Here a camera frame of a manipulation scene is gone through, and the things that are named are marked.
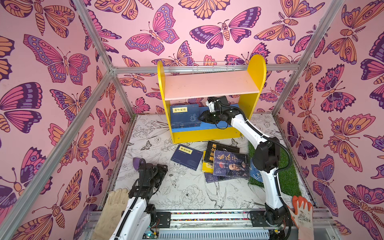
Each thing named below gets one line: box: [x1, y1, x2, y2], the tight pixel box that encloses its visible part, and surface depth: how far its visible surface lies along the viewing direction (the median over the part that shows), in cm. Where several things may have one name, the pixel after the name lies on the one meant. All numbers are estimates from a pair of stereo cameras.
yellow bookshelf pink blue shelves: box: [157, 54, 267, 144], surface depth 92 cm
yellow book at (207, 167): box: [201, 150, 214, 174], surface depth 92 cm
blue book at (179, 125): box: [171, 121, 202, 129], surface depth 94 cm
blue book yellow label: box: [170, 104, 201, 123], surface depth 94 cm
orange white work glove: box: [289, 195, 314, 240], surface depth 74 cm
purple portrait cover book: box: [213, 150, 250, 178], surface depth 89 cm
